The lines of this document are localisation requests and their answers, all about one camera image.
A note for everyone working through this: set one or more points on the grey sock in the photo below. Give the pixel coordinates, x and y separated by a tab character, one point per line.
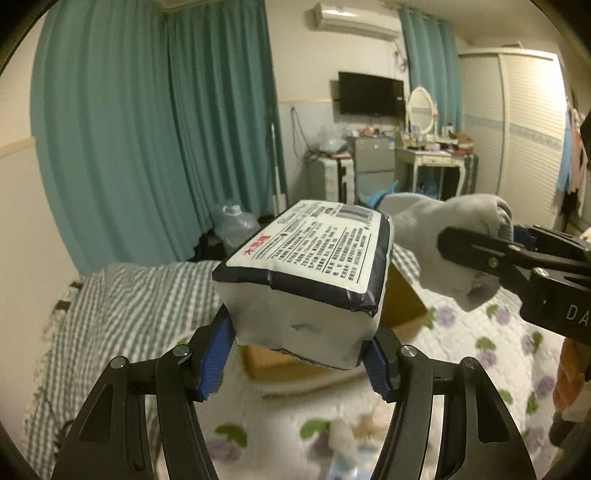
415	235

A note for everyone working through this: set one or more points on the white fluffy cloth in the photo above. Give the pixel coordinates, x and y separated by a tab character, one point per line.
344	438

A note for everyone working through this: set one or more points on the white air conditioner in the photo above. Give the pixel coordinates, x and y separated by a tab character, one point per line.
353	21

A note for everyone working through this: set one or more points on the white mop pole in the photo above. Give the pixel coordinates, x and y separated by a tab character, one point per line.
278	170

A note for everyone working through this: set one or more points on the cardboard box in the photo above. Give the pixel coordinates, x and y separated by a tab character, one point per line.
401	300

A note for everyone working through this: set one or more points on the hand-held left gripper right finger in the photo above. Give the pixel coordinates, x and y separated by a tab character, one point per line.
376	369

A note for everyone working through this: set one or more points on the white tissue pack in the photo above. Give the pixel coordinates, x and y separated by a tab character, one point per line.
304	277

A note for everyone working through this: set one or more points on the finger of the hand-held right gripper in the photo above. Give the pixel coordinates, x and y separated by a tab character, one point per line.
521	236
480	251

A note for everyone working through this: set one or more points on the clear plastic bag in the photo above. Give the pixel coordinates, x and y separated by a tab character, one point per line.
328	138

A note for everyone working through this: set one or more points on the grey checked blanket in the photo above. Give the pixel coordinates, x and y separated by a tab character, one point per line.
129	314

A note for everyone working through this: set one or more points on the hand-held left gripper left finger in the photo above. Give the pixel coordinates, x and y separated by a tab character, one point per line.
213	367

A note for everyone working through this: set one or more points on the blue plastic bag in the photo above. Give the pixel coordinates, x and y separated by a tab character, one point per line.
376	197

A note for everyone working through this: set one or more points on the oval white vanity mirror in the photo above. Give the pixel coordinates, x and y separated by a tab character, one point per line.
421	110

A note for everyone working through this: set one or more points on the floral bed sheet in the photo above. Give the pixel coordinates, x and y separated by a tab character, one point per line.
466	350

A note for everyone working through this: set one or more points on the cosmetics clutter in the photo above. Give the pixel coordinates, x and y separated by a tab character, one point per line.
455	141

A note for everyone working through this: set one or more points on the white slatted wardrobe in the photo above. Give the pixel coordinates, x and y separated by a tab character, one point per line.
512	134

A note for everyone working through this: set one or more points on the narrow teal curtain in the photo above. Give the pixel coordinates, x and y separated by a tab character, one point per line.
429	60

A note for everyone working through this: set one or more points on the person's orange clothing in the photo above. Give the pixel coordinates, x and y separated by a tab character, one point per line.
572	383

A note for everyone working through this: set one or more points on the white dressing table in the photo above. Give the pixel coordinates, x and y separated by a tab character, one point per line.
434	159

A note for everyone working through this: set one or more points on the hanging clothes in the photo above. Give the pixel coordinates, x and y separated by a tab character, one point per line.
575	152

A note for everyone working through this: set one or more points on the wide teal curtain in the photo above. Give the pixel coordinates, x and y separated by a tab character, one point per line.
138	138

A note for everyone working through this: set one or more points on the small grey fridge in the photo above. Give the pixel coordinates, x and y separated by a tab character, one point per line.
374	161

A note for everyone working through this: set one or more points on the large clear water bottle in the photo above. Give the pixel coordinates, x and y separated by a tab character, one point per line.
238	228

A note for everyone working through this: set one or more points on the black wall television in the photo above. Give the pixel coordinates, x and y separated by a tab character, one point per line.
371	94

